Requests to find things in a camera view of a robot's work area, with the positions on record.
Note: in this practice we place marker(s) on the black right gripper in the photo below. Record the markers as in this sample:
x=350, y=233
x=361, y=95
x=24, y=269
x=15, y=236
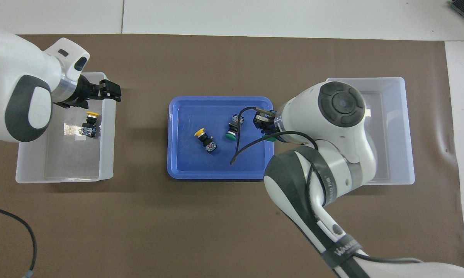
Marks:
x=264, y=119

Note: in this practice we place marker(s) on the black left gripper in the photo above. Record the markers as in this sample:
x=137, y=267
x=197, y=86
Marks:
x=83, y=92

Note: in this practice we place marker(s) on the green push button switch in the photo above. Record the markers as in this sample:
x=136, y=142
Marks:
x=269, y=138
x=235, y=124

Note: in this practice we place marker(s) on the yellow push button switch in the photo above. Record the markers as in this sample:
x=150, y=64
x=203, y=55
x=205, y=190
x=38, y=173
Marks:
x=89, y=127
x=208, y=144

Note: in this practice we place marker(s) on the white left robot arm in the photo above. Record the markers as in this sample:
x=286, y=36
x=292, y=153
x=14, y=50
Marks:
x=15, y=69

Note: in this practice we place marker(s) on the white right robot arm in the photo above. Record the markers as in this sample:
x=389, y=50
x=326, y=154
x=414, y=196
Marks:
x=355, y=143

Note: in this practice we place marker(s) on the white rectangular box sticker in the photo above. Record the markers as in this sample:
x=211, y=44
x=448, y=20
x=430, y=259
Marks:
x=78, y=136

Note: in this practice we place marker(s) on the blue plastic tray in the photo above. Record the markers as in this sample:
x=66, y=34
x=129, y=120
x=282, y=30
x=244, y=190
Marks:
x=193, y=162

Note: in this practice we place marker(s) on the translucent white plastic box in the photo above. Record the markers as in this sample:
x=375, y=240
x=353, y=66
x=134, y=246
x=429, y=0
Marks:
x=398, y=135
x=62, y=162

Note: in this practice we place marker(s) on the brown table mat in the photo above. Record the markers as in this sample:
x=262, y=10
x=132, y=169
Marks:
x=216, y=216

